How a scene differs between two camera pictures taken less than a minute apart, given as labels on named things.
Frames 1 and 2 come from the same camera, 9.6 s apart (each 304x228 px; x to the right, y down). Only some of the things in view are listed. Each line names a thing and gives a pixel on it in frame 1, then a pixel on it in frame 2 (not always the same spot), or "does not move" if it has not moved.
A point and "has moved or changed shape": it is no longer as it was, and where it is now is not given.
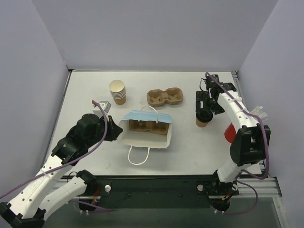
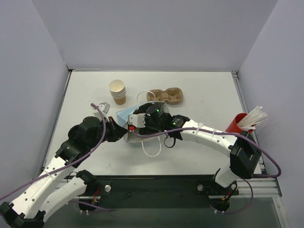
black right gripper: x=203 y=104 -> x=144 y=129
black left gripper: x=111 y=128 does not move
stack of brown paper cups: x=118 y=90 does not move
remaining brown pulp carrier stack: x=157 y=98 does not move
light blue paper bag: x=143 y=129 has moved or changed shape
